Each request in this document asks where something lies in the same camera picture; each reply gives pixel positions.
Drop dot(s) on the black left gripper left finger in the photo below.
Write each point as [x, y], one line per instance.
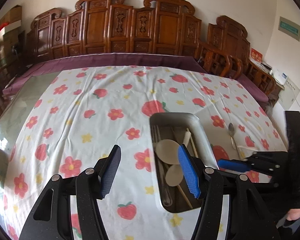
[106, 169]

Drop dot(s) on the wooden side desk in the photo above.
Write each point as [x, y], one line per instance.
[262, 86]

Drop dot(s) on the white plastic spoon long handle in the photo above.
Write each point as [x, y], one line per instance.
[174, 175]

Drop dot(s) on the green wall sign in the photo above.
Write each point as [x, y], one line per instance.
[290, 28]

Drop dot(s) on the glass table top sheet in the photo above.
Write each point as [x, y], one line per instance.
[15, 115]

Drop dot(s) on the rectangular metal tray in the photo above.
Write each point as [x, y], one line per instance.
[180, 121]

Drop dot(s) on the purple table cover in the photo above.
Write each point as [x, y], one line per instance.
[101, 60]

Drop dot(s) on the person's right hand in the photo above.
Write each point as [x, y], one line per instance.
[293, 214]

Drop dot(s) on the carved wooden screen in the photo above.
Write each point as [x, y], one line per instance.
[167, 27]

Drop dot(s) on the carved wooden armchair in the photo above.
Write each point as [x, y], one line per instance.
[225, 53]

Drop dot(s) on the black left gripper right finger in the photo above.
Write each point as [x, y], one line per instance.
[192, 168]

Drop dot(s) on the strawberry flower print tablecloth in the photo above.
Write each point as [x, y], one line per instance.
[83, 113]

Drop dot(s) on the light bamboo chopstick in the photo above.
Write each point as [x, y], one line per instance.
[182, 192]

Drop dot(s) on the red paper card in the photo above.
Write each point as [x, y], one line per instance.
[256, 55]

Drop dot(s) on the metal spoon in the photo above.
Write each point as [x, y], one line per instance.
[231, 131]

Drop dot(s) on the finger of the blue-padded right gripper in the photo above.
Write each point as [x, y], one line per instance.
[234, 165]

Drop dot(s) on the stacked cardboard boxes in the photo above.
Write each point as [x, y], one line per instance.
[10, 25]

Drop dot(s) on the white paper sheet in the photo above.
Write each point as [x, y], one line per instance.
[288, 95]

